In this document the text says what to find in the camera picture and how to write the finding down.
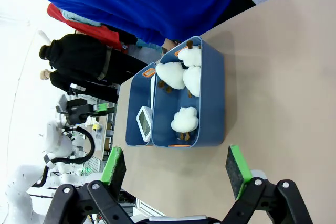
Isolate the white fluffy plush toy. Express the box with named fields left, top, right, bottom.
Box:
left=155, top=61, right=186, bottom=95
left=170, top=106, right=199, bottom=141
left=177, top=40, right=202, bottom=68
left=182, top=66, right=202, bottom=99

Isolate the white digital clock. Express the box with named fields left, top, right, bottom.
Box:
left=136, top=105, right=153, bottom=142

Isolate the person in red and teal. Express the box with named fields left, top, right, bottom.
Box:
left=47, top=3, right=140, bottom=51

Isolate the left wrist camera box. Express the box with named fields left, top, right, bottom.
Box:
left=56, top=93, right=69, bottom=115

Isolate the blue basket with orange handles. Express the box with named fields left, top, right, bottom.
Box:
left=124, top=62, right=158, bottom=147
left=151, top=35, right=226, bottom=149

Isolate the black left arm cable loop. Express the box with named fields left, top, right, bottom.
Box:
left=30, top=126, right=96, bottom=188

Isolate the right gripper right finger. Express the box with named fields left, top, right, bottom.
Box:
left=222, top=144, right=314, bottom=224

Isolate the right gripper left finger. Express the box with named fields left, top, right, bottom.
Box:
left=43, top=146, right=135, bottom=224

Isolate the person in black hoodie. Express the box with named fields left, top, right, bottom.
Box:
left=39, top=33, right=156, bottom=83

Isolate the person's right hand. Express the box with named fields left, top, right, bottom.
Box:
left=161, top=38, right=182, bottom=55

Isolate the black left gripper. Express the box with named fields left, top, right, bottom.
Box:
left=65, top=98, right=117, bottom=125

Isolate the person in black jacket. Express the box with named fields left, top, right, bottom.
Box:
left=40, top=68, right=119, bottom=104

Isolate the shelf with cardboard boxes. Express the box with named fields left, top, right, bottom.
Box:
left=90, top=115, right=117, bottom=161

